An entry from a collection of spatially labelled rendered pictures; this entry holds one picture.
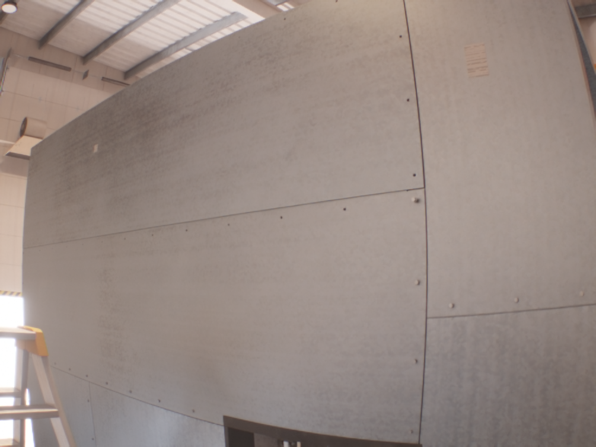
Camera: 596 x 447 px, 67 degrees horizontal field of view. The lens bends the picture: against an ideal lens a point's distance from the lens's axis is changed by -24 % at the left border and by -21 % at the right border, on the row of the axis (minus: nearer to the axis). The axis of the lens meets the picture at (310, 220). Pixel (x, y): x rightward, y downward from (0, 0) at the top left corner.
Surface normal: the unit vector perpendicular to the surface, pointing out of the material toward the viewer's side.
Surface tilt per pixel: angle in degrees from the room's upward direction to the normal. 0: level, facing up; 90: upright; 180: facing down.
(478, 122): 90
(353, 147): 90
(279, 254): 90
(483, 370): 90
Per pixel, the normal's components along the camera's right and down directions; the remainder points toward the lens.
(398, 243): -0.61, -0.12
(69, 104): 0.79, -0.10
